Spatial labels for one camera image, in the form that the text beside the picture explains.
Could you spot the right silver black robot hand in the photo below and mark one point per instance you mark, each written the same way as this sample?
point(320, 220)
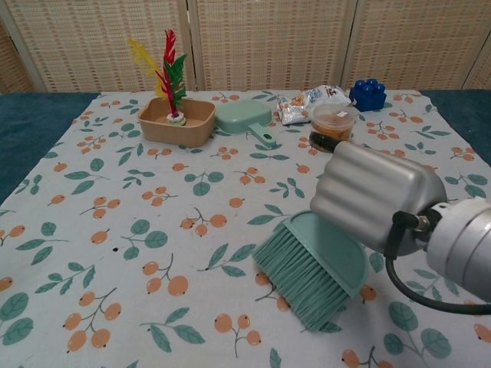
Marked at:
point(376, 191)

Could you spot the teal green plastic cleaning brush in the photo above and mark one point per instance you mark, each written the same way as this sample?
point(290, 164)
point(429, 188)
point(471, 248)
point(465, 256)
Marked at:
point(330, 245)

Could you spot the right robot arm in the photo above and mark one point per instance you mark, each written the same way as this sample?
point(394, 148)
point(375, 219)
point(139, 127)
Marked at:
point(464, 237)

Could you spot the clear plastic snack jar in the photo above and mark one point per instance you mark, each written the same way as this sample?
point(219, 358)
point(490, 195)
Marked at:
point(331, 126)

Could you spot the blue building block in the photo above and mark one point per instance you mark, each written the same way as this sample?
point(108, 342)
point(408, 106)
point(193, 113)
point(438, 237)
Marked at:
point(368, 97)

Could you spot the white snack bag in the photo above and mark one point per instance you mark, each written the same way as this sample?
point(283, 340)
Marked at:
point(295, 111)

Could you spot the mint green dustpan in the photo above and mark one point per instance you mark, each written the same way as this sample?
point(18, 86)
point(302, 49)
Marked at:
point(241, 115)

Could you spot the woven folding screen panel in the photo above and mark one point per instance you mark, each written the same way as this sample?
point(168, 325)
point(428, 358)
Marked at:
point(96, 38)
point(268, 38)
point(11, 69)
point(414, 38)
point(483, 74)

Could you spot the tan rectangular tray box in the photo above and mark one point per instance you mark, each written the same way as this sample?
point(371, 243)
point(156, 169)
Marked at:
point(176, 134)

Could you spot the floral print tablecloth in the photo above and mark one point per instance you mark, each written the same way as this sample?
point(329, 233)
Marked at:
point(153, 230)

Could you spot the colourful feather shuttlecock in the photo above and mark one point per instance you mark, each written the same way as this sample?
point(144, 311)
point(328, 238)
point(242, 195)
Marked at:
point(170, 76)

